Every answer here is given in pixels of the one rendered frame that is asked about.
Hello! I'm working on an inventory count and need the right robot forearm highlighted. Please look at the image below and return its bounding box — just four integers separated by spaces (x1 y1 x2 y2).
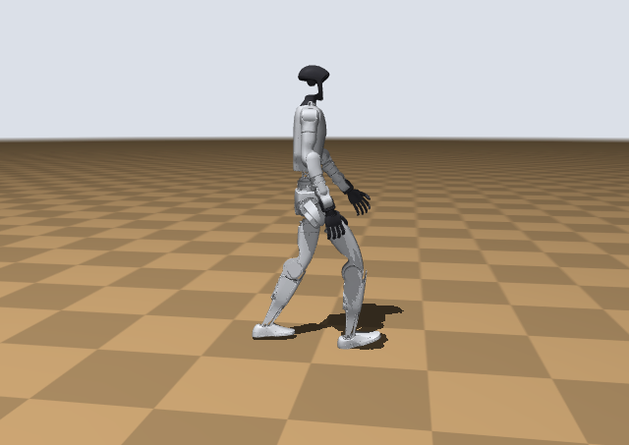
307 152 333 209

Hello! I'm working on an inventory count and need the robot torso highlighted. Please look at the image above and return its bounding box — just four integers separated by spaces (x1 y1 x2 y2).
293 101 326 215

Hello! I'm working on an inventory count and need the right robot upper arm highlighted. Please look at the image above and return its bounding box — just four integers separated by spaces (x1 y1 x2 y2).
300 108 319 168

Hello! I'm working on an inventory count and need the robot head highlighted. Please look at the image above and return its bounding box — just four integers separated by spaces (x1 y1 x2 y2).
298 65 329 106

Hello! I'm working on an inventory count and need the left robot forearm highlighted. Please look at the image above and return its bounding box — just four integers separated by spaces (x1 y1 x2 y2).
321 155 350 192

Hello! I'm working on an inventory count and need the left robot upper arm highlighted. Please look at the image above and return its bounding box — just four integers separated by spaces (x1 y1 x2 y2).
320 148 330 165

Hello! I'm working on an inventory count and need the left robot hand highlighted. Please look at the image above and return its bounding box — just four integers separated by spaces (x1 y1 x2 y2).
342 180 371 216

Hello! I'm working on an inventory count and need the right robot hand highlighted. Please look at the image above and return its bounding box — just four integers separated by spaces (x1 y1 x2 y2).
319 198 348 240

